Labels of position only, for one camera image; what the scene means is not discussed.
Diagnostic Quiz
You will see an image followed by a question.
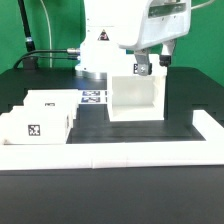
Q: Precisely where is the white rear drawer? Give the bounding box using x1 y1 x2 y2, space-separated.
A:
23 89 79 119

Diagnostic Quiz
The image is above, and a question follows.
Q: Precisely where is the white U-shaped border fence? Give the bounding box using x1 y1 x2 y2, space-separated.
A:
0 110 224 171

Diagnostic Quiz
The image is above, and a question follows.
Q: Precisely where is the white drawer cabinet box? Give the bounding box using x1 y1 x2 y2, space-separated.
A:
107 54 167 122

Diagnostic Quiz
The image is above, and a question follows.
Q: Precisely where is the white front drawer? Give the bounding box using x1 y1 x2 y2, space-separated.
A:
0 106 73 145

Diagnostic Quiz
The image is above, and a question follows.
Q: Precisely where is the black pole stand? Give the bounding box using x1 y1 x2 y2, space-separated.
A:
17 0 38 70

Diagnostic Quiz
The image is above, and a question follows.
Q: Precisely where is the black cable with connector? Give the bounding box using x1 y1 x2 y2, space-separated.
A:
13 47 82 70

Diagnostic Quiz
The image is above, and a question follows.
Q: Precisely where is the white thin cable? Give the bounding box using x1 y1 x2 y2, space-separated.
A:
39 0 54 69

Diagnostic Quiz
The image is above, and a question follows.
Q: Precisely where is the white drawer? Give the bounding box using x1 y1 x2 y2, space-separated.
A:
23 89 79 119
0 106 73 145

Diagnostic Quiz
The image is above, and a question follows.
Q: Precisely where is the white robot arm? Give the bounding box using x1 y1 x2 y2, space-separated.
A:
76 0 191 77

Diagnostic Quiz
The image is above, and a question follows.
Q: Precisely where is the white marker tag sheet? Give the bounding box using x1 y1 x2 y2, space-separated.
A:
79 90 107 104

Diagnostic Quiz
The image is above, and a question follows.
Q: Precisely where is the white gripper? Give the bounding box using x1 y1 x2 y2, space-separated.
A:
117 0 191 76

